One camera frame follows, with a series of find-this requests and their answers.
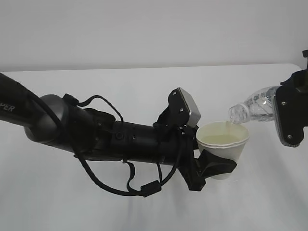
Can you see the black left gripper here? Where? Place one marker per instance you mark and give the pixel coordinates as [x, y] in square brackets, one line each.
[211, 166]

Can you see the white paper cup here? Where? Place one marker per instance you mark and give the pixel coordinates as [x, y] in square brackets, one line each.
[224, 139]

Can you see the clear green-label water bottle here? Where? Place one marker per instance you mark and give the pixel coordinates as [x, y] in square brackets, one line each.
[258, 107]

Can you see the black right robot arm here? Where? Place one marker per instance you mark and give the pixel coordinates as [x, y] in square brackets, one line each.
[298, 81]

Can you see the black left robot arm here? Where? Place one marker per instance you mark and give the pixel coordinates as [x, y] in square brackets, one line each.
[91, 135]

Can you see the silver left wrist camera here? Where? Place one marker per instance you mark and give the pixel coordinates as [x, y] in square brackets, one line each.
[181, 110]

